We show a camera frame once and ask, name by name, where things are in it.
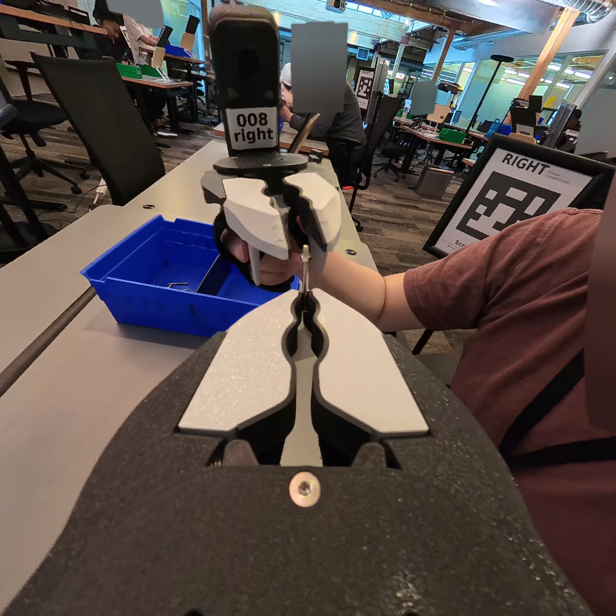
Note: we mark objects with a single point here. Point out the green plastic bin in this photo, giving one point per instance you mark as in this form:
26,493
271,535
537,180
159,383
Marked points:
129,71
452,135

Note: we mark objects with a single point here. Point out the white power strip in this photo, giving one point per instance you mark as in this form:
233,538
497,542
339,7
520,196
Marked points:
100,186

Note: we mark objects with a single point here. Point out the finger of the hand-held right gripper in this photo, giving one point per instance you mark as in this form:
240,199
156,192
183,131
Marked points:
320,207
255,216

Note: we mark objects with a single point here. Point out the framed marker sign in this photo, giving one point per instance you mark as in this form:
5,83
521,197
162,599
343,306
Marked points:
510,202

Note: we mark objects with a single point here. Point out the person's right hand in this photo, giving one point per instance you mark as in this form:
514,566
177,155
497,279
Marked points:
279,269

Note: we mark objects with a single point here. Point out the thin metal bolt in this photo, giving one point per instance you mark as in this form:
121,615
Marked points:
305,269

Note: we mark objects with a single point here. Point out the small metal nut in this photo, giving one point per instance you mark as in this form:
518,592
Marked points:
303,313

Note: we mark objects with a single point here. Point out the blue plastic parts bin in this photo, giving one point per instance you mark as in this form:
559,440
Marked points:
144,293

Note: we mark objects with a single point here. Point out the black swivel office chair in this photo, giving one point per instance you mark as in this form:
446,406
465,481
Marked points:
33,120

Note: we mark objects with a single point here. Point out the wooden top desk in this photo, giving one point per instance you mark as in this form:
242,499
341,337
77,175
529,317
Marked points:
159,82

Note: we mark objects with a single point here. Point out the small marker sign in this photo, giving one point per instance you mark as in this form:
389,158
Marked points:
364,89

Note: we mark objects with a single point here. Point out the wooden post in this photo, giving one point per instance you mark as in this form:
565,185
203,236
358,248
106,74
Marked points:
544,53

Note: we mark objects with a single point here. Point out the small blue bin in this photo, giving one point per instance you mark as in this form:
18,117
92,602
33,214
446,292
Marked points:
178,51

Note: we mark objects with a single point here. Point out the computer monitor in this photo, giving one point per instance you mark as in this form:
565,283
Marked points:
560,122

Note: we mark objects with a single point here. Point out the black mesh office chair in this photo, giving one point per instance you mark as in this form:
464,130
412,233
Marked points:
106,125

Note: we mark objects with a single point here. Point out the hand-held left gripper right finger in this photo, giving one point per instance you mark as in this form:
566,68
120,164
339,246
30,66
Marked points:
365,380

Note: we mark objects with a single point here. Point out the black floor lamp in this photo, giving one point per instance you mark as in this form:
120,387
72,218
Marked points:
500,60

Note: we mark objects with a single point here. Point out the grey trash bin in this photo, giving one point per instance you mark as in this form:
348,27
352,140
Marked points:
434,180

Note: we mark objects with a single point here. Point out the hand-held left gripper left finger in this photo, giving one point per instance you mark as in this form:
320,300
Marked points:
245,380

